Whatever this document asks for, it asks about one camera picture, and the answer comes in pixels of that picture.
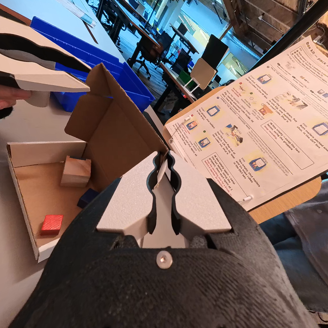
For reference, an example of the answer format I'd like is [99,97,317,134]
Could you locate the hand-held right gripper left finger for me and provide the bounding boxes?
[95,151,161,248]

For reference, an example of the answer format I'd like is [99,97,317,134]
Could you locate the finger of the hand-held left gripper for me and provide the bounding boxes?
[0,49,91,108]
[0,17,92,74]

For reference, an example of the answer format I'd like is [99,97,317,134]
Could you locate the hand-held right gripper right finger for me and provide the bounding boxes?
[167,151,232,242]

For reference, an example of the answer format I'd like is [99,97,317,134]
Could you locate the small blue cube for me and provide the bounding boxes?
[77,188,99,208]

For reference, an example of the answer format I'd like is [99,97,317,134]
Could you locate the large wooden cube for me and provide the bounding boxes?
[60,156,92,188]

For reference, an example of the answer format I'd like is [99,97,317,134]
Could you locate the blue plastic bin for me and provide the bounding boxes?
[30,17,156,113]

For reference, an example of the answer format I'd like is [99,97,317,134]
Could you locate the white cardboard mailer box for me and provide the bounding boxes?
[6,63,170,263]

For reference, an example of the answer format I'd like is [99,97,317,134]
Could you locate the red cube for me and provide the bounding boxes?
[40,215,64,236]

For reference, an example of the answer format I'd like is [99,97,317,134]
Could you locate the white desk with wooden edge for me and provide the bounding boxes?
[0,0,126,62]

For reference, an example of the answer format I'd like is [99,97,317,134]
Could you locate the grey desk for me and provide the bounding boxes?
[0,95,166,328]

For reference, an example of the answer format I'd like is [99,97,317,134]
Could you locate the clear plastic sleeve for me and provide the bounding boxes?
[58,0,97,28]

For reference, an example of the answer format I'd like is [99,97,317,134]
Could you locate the printed instruction sheet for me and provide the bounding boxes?
[165,36,328,212]

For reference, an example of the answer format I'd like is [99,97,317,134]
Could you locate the small wooden document stand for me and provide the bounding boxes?
[190,58,216,91]

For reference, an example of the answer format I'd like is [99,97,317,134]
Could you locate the black upright panel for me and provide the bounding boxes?
[201,34,229,70]

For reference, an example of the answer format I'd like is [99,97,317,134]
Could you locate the black metal pole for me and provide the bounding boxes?
[247,0,328,74]

